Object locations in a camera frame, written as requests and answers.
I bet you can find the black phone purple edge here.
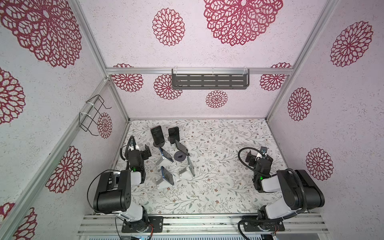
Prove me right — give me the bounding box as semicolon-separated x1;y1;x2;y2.
151;126;165;144

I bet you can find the blue edged phone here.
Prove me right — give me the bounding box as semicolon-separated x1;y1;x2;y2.
159;147;174;163

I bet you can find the dark phone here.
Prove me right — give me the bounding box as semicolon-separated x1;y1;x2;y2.
175;140;189;156

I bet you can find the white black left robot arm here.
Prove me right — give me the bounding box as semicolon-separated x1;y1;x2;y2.
90;145;152;232

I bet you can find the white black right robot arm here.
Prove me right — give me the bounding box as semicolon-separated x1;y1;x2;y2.
245;152;325;222

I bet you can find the dark round stand back left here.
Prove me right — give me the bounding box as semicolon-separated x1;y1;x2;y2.
153;142;165;148

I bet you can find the silver stand upper left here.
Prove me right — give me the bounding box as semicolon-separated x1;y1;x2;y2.
156;156;171;168

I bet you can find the blue phone front stand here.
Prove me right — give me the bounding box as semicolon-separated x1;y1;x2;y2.
161;166;175;186

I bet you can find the dark round stand centre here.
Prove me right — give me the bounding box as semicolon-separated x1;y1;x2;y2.
174;151;187;162

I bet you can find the white stand front left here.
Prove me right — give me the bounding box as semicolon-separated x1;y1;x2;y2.
156;175;175;190

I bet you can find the silver white stand right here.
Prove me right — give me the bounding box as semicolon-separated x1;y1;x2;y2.
179;166;193;179

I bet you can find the green phone right stand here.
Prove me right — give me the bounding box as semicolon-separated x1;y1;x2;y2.
187;156;196;177

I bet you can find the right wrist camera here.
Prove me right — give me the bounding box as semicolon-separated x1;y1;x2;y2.
259;147;268;158

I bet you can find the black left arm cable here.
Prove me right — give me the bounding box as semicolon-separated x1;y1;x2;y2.
86;169;121;214

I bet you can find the black wire wall rack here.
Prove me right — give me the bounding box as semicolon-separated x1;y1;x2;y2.
78;95;113;139

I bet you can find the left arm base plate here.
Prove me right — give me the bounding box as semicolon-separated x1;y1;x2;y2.
122;216;164;234

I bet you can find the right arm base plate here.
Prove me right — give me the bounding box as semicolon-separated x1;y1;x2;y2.
242;216;286;232

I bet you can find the grey slotted wall shelf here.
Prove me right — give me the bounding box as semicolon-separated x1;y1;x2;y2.
171;69;250;90

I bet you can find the aluminium front rail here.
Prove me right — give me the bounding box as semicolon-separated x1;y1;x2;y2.
75;213;329;237

